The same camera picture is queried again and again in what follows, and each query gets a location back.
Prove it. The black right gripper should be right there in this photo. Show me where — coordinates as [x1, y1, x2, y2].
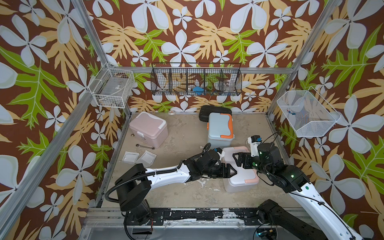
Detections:
[231, 151, 273, 179]

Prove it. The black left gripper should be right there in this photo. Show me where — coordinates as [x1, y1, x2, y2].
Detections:
[200, 162, 237, 178]

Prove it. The white and salmon first aid box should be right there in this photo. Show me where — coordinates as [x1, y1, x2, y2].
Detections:
[222, 147, 259, 193]

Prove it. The grey box orange handle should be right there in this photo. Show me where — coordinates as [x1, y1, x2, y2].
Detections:
[207, 113, 235, 149]

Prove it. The white gauze packet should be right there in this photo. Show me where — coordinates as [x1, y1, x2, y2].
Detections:
[136, 151, 157, 168]
[122, 152, 140, 165]

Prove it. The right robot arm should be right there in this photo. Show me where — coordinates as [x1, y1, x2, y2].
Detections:
[233, 143, 363, 240]

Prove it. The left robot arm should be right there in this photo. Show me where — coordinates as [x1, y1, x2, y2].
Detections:
[105, 144, 238, 225]

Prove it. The black hard case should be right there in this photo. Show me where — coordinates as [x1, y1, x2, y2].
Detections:
[199, 105, 232, 123]

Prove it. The silver ratchet wrench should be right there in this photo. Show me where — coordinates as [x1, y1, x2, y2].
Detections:
[136, 144, 156, 150]

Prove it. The white mesh basket right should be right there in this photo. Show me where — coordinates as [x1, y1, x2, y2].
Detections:
[277, 87, 342, 138]

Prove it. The blue item in black basket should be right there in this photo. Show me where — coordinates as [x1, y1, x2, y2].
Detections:
[193, 87, 204, 96]

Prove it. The pink medicine chest box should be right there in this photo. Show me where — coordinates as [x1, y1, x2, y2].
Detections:
[129, 112, 169, 148]

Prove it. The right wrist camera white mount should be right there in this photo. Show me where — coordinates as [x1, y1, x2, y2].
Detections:
[248, 135, 262, 157]

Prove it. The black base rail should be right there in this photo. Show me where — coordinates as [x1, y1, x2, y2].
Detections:
[151, 208, 273, 226]

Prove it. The black wire basket rear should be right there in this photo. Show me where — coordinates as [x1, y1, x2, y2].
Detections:
[150, 62, 243, 96]

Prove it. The white wire basket left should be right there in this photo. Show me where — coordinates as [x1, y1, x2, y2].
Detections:
[90, 68, 136, 109]

